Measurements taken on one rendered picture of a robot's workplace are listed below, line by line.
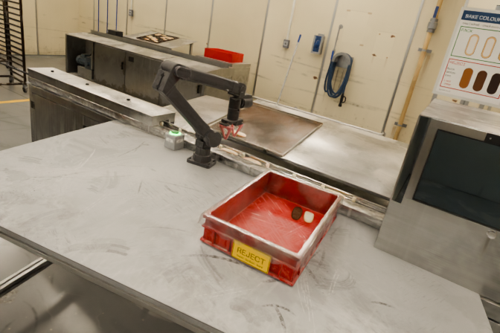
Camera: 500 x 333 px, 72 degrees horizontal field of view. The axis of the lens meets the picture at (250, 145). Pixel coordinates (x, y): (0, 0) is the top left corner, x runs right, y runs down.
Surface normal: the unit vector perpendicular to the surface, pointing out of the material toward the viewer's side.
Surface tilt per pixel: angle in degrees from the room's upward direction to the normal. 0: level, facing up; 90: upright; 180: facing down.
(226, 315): 0
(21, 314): 0
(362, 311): 0
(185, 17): 90
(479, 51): 90
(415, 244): 90
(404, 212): 90
